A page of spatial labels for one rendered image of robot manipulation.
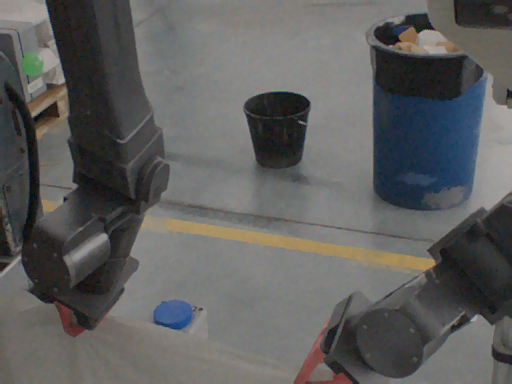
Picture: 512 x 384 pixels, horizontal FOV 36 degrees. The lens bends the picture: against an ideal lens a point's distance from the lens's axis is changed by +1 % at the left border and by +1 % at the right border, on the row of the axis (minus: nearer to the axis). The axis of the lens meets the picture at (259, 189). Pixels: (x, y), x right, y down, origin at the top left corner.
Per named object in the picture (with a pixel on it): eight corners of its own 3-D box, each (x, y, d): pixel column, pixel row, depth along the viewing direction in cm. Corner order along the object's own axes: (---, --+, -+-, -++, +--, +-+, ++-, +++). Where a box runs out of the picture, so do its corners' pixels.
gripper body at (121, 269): (35, 298, 81) (50, 249, 77) (87, 244, 90) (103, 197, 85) (89, 330, 81) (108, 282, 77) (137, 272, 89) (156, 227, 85)
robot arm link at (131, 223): (160, 200, 79) (116, 169, 80) (118, 231, 74) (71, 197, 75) (141, 247, 83) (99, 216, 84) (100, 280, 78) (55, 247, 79)
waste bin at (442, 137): (490, 164, 338) (507, 14, 307) (475, 227, 297) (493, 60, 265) (377, 152, 354) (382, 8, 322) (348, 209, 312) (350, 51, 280)
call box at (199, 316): (210, 337, 128) (207, 307, 126) (189, 370, 122) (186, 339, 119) (165, 328, 131) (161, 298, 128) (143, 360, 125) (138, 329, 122)
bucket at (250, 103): (320, 147, 361) (320, 94, 348) (301, 177, 337) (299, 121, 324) (259, 140, 371) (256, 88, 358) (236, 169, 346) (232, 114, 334)
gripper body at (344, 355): (317, 363, 71) (377, 326, 66) (344, 296, 79) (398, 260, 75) (368, 413, 71) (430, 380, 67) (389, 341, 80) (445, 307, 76)
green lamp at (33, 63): (50, 72, 98) (46, 48, 97) (36, 80, 96) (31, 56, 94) (32, 70, 99) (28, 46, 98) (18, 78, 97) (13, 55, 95)
